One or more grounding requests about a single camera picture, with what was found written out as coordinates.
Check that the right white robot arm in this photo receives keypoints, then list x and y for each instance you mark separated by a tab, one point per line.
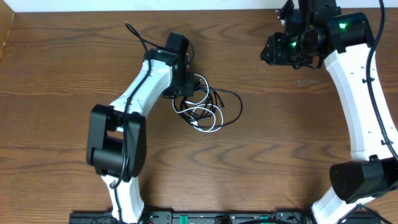
345	45

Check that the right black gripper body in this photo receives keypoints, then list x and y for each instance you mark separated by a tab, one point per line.
290	51

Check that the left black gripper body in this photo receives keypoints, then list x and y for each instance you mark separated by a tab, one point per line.
189	84

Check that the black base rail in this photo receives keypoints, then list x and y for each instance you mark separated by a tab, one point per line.
167	217

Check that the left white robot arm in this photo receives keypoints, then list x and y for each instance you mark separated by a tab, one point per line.
117	143

